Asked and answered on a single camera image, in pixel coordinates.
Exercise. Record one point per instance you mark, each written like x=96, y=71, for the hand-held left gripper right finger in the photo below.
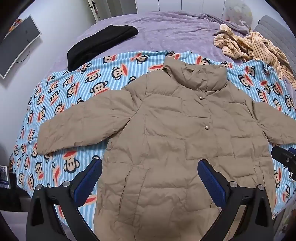
x=211, y=183

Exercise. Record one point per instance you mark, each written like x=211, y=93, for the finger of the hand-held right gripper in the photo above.
x=281, y=155
x=292, y=150

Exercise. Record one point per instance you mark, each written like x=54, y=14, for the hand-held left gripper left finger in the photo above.
x=89, y=183

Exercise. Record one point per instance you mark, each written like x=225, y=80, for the beige puffer jacket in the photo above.
x=175, y=129

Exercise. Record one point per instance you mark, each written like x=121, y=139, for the dark cloth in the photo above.
x=12, y=199

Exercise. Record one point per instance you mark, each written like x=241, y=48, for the blue book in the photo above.
x=4, y=177

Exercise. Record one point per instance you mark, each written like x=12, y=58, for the monkey print striped blanket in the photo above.
x=76, y=85

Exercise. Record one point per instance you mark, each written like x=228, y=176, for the yellow striped fleece garment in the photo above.
x=261, y=48

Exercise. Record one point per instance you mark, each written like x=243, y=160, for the grey padded headboard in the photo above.
x=275, y=30

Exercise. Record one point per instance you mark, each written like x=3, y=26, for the black folded garment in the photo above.
x=99, y=44

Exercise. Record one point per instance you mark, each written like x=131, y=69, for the covered standing fan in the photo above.
x=238, y=11

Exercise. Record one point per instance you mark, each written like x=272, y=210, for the purple bed sheet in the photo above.
x=175, y=32

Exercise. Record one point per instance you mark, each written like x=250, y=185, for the white door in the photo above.
x=113, y=9

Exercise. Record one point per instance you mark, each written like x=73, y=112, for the orange plush decorations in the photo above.
x=14, y=24

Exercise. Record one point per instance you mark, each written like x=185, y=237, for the white wardrobe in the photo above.
x=180, y=4

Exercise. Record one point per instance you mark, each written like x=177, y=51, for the white framed wall television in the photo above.
x=16, y=46

